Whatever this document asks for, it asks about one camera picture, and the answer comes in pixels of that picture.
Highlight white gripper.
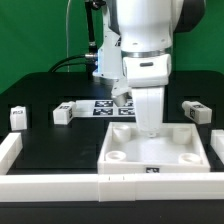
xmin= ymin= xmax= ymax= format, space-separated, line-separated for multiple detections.
xmin=123 ymin=54 xmax=172 ymax=138

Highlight black cables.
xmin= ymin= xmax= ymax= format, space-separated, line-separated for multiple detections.
xmin=48 ymin=0 xmax=101 ymax=73

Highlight white U-shaped fence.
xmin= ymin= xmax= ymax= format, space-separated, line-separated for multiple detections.
xmin=0 ymin=133 xmax=224 ymax=202

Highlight white square tabletop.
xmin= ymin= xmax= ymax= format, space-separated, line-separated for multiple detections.
xmin=97 ymin=122 xmax=210 ymax=174

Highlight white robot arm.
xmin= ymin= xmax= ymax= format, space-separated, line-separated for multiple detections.
xmin=92 ymin=0 xmax=206 ymax=137

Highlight fiducial marker sheet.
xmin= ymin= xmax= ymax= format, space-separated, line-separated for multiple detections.
xmin=73 ymin=100 xmax=135 ymax=117

